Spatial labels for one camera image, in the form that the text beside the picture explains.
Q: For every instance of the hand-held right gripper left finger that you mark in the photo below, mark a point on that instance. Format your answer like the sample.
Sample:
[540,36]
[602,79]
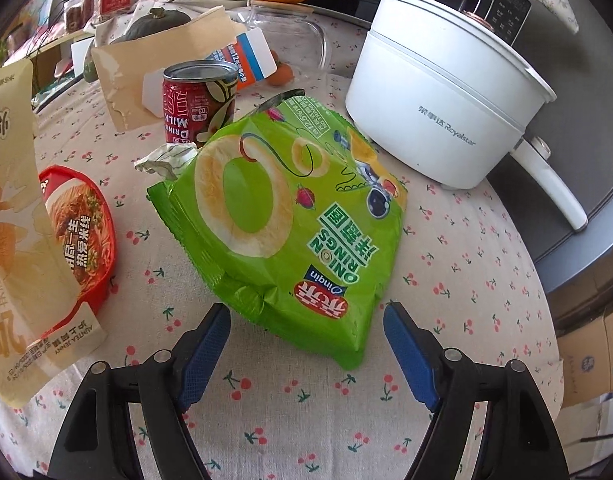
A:
[201,360]

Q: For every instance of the blue and white carton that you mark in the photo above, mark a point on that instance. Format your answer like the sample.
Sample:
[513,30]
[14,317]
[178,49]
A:
[251,57]

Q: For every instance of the glass jar with wooden lid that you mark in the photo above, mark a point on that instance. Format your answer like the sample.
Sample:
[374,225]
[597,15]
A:
[286,25]

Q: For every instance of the beige snack bag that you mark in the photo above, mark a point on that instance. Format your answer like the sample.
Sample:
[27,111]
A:
[16,260]

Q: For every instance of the crumpled white wrapper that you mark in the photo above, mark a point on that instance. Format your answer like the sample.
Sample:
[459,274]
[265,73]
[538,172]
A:
[161,162]

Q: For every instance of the black microwave oven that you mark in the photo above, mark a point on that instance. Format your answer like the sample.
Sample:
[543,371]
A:
[511,5]

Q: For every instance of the cherry print tablecloth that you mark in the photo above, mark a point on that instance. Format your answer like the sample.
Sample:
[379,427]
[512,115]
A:
[461,270]

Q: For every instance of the dark green pumpkin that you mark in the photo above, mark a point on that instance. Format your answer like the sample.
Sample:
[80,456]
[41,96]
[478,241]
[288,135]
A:
[151,25]

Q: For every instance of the green snack bag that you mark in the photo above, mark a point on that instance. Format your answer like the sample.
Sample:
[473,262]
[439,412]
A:
[286,240]

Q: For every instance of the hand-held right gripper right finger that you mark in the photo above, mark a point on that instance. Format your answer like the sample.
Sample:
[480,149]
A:
[411,355]

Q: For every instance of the grey refrigerator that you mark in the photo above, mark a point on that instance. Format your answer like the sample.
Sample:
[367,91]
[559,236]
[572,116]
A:
[586,135]

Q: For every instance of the small orange tangerine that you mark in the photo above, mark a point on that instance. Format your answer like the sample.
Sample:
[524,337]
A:
[281,75]

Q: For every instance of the brown paper envelope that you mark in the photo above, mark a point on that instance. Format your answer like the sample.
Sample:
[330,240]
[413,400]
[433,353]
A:
[136,70]

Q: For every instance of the red instant noodle bowl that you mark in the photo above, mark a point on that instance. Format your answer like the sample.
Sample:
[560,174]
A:
[91,220]

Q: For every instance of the small green squash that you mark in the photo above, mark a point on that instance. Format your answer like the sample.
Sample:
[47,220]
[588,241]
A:
[90,67]

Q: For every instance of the red drink can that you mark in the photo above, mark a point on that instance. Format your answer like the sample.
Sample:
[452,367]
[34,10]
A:
[186,110]

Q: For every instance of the plain cardboard box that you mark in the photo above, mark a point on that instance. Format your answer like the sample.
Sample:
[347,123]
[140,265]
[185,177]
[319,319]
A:
[591,360]

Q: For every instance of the white electric cooking pot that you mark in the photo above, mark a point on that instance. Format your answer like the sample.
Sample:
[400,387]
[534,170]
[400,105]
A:
[436,85]

